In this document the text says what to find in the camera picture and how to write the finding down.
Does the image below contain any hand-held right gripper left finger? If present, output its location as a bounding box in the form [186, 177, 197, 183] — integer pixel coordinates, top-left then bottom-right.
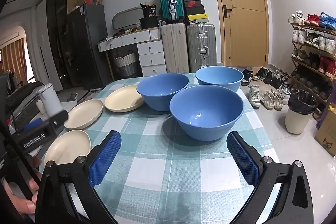
[35, 131, 122, 224]

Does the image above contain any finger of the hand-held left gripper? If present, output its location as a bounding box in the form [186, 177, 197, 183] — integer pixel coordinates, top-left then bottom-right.
[23, 118, 44, 132]
[49, 110, 69, 133]

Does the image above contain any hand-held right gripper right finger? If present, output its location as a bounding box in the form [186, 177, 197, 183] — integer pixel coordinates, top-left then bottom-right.
[226, 131, 314, 224]

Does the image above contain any cream plate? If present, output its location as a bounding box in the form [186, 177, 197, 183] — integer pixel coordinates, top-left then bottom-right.
[104, 84, 145, 113]
[44, 130, 92, 167]
[63, 99, 104, 130]

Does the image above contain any blue bowl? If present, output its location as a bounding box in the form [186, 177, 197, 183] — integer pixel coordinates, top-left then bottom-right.
[169, 85, 244, 141]
[136, 73, 190, 112]
[195, 66, 244, 93]

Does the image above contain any person's left hand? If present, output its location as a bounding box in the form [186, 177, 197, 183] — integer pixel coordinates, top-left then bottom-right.
[2, 156, 42, 214]

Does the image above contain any dark grey padded case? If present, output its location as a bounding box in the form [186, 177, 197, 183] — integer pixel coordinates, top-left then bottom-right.
[5, 81, 45, 130]

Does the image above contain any white tumbler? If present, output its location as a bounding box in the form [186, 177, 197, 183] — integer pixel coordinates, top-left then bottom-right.
[38, 83, 63, 116]

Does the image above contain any teal white checked tablecloth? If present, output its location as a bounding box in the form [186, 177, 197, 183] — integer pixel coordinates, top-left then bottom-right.
[28, 72, 280, 224]

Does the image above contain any scattered shoes group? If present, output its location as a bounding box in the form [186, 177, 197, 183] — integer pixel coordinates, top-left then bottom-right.
[241, 67, 292, 111]

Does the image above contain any brown curtain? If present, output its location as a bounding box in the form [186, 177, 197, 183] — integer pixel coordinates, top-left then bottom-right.
[0, 38, 28, 85]

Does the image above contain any cream trash bin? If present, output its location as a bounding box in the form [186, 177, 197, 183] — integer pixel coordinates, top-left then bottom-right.
[285, 89, 319, 134]

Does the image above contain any white cabinet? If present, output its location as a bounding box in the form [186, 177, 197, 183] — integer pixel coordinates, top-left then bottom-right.
[34, 0, 63, 90]

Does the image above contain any dark grey refrigerator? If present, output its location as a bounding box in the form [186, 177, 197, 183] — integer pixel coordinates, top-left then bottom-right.
[66, 4, 113, 90]

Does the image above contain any woven basket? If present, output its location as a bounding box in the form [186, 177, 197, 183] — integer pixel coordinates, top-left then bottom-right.
[113, 50, 138, 77]

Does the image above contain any printed cardboard box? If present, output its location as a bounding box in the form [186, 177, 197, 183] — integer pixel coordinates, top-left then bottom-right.
[314, 103, 336, 157]

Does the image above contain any black tall cabinet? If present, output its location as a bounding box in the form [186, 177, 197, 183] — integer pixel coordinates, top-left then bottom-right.
[47, 0, 84, 90]

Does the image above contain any white dresser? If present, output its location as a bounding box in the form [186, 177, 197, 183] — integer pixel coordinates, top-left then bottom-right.
[98, 29, 167, 77]

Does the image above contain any silver suitcase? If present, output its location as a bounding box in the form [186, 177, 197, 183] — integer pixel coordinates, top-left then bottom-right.
[187, 23, 217, 73]

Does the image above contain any oval mirror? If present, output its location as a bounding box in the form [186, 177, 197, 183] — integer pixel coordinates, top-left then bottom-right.
[112, 7, 144, 30]

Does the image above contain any beige suitcase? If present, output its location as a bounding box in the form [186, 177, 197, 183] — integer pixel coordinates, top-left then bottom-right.
[161, 23, 190, 73]

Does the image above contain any wooden door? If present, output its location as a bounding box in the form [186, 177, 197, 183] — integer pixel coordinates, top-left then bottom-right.
[207, 0, 272, 67]

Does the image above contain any black basket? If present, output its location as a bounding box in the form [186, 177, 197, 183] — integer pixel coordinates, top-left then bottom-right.
[139, 17, 160, 29]

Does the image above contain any black paper bag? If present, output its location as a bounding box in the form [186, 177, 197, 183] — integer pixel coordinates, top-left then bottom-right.
[140, 2, 158, 18]

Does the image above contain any shoe rack with shoes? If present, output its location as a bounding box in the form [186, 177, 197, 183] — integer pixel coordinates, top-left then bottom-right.
[288, 11, 336, 106]

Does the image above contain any wooden shoe rack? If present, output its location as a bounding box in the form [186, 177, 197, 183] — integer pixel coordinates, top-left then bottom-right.
[289, 11, 336, 109]

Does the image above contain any stack of shoe boxes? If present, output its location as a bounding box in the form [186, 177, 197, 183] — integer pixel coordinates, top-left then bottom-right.
[182, 0, 209, 25]

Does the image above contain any thick black cable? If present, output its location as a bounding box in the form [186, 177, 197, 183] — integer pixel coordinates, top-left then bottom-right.
[0, 118, 42, 186]

